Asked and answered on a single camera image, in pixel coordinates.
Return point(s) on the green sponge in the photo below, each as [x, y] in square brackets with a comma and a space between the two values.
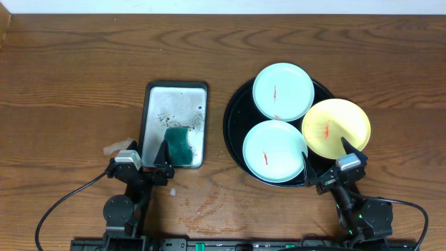
[179, 148]

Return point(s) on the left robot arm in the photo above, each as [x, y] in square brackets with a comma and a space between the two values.
[125, 214]

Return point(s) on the mint green plate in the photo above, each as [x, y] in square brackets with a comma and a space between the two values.
[283, 91]
[274, 151]

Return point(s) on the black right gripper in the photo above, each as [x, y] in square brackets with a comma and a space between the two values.
[311, 179]

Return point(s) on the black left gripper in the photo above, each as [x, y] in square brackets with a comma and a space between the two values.
[147, 173]

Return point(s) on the yellow plate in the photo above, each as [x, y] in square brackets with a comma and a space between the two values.
[328, 121]

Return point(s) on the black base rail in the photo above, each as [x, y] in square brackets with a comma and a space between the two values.
[181, 244]

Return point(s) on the black rectangular soapy tray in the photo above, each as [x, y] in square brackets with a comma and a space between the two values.
[173, 105]

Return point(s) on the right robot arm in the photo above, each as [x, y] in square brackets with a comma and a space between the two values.
[362, 219]

